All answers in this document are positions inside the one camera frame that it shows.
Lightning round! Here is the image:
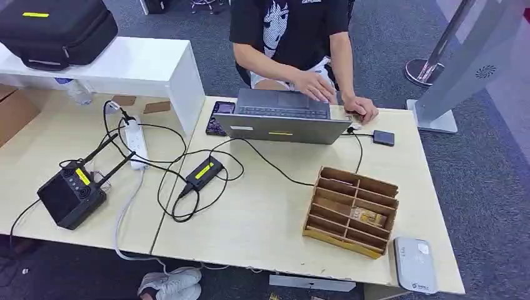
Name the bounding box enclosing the person's left hand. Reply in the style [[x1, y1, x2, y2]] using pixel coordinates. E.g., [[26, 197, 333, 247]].
[[342, 94, 380, 126]]

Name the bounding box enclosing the person's right hand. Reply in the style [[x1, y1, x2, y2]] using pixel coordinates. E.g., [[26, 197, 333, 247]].
[[293, 71, 339, 106]]

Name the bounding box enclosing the black external drive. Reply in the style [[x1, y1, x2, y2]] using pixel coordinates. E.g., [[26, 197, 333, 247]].
[[371, 129, 396, 148]]

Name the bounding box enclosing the grey laptop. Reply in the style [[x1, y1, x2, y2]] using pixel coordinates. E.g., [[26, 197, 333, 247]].
[[212, 87, 353, 146]]

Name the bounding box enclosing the person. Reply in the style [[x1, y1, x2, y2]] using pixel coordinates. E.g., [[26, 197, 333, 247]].
[[228, 0, 380, 126]]

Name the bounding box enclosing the black chair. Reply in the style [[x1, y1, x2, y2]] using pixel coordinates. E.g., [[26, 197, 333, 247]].
[[235, 61, 252, 87]]

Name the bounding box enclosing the chrome pole stand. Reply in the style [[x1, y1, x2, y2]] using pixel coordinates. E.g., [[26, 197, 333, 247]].
[[404, 0, 478, 88]]

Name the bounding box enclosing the black smartphone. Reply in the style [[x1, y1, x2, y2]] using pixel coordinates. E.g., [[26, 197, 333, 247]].
[[204, 100, 236, 138]]

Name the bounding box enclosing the grey standing panel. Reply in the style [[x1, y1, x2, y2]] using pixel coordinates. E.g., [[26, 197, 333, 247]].
[[405, 0, 530, 134]]

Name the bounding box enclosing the wooden card box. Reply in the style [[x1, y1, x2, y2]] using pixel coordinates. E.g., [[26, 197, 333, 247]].
[[301, 166, 400, 261]]

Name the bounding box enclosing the chrome stool base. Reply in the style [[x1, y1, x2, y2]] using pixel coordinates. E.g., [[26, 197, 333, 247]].
[[189, 0, 219, 16]]

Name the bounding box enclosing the black power adapter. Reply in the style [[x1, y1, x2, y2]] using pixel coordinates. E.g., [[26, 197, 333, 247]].
[[178, 155, 225, 199]]

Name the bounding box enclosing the small brown cardboard piece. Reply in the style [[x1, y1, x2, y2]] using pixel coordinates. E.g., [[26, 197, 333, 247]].
[[142, 100, 172, 115], [110, 95, 138, 108]]

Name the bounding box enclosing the white card reader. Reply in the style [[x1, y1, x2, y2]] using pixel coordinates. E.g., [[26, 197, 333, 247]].
[[392, 236, 439, 295]]

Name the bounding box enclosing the white desk shelf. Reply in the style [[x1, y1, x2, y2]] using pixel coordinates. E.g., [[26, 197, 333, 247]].
[[0, 36, 207, 138]]

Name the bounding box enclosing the white drawer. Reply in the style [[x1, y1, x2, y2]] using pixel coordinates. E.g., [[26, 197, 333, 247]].
[[268, 274, 358, 294]]

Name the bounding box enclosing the white power strip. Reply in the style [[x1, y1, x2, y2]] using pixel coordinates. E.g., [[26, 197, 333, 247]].
[[122, 116, 151, 172]]

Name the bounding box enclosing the clear water bottle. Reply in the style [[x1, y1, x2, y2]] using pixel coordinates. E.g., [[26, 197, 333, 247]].
[[54, 77, 94, 107]]

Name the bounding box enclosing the white shoe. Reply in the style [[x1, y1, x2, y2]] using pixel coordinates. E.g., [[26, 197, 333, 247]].
[[154, 283, 203, 300], [137, 267, 203, 296]]

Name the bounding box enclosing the black carry case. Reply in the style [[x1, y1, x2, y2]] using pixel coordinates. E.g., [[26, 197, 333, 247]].
[[0, 0, 119, 73]]

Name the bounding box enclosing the black router with antennas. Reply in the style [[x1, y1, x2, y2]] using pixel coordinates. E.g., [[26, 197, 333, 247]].
[[36, 132, 137, 231]]

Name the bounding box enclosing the brown cardboard box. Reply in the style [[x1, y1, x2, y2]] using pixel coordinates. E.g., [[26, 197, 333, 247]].
[[0, 84, 43, 149]]

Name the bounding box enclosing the black drive cable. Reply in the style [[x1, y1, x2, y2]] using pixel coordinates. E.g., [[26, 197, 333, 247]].
[[341, 126, 376, 175]]

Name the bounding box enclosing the black laptop power cable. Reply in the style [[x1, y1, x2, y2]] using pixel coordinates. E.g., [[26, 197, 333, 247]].
[[208, 137, 316, 188]]

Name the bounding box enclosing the tangled black cable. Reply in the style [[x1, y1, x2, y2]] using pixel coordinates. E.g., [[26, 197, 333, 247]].
[[102, 99, 246, 224]]

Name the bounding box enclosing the white power cable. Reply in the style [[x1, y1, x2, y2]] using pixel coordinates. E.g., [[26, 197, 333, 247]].
[[113, 167, 266, 275]]

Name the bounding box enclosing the black router cable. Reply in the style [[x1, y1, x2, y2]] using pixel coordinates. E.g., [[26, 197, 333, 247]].
[[8, 198, 43, 250]]

